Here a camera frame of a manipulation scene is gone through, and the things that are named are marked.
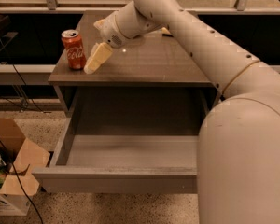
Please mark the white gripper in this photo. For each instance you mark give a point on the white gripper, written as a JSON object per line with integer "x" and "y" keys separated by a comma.
{"x": 110, "y": 31}

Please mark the red coke can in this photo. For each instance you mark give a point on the red coke can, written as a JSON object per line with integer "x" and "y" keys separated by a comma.
{"x": 73, "y": 44}

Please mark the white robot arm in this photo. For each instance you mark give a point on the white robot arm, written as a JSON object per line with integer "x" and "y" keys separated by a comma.
{"x": 238, "y": 156}

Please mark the open grey top drawer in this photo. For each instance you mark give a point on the open grey top drawer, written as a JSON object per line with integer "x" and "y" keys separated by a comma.
{"x": 128, "y": 140}

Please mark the yellow sponge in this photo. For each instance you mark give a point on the yellow sponge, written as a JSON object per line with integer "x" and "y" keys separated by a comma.
{"x": 165, "y": 31}

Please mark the grey cabinet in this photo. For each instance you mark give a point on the grey cabinet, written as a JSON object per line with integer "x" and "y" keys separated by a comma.
{"x": 153, "y": 60}

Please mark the cardboard box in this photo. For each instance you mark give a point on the cardboard box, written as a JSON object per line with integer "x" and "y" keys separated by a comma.
{"x": 26, "y": 155}

